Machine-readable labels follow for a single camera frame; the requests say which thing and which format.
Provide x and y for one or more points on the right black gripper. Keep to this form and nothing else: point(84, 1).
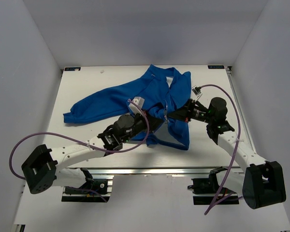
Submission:
point(183, 112)

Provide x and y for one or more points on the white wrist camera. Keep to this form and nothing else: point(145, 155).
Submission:
point(136, 105)
point(196, 90)

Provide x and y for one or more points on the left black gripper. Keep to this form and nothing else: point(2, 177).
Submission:
point(153, 123)

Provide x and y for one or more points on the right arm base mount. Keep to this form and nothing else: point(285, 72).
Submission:
point(204, 189)

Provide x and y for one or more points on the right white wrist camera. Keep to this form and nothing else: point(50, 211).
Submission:
point(196, 90)

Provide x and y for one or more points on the right blue table label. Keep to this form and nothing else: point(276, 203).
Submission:
point(216, 67)

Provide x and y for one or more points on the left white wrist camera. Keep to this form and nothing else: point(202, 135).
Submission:
point(136, 105)

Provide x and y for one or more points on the aluminium table front rail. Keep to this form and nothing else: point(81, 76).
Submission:
point(143, 171)

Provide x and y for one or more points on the blue table label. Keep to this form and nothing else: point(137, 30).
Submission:
point(216, 67)
point(72, 69)

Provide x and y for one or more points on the left blue table label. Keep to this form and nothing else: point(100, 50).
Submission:
point(72, 69)

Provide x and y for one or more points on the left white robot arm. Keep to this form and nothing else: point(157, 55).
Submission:
point(46, 167)

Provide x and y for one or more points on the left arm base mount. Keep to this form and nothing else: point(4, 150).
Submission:
point(93, 190)

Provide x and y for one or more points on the blue zip jacket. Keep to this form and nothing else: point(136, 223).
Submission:
point(158, 92)

